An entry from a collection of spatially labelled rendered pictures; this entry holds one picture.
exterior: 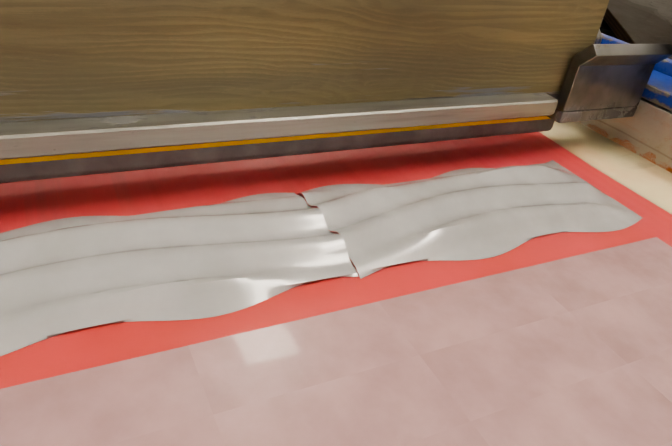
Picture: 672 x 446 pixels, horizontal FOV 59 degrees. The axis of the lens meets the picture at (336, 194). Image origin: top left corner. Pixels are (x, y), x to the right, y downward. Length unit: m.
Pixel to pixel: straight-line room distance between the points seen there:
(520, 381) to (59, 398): 0.15
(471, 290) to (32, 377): 0.16
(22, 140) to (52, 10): 0.05
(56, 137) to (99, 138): 0.02
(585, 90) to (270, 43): 0.21
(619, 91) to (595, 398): 0.25
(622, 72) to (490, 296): 0.21
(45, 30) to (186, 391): 0.15
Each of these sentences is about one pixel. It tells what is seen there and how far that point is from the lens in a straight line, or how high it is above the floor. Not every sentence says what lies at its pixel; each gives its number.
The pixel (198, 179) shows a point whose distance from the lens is 0.30.
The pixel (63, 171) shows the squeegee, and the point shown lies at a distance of 0.29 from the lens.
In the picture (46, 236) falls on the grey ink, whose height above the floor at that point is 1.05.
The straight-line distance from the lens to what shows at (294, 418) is 0.19.
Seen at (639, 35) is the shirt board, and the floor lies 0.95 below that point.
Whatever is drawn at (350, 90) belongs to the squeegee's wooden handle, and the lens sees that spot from 0.30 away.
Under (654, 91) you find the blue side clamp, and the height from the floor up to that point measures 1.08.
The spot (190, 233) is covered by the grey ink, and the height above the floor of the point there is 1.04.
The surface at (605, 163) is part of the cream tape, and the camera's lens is 0.42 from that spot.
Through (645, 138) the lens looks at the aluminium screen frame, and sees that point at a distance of 0.45.
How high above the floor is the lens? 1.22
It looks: 37 degrees down
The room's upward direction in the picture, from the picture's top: 15 degrees clockwise
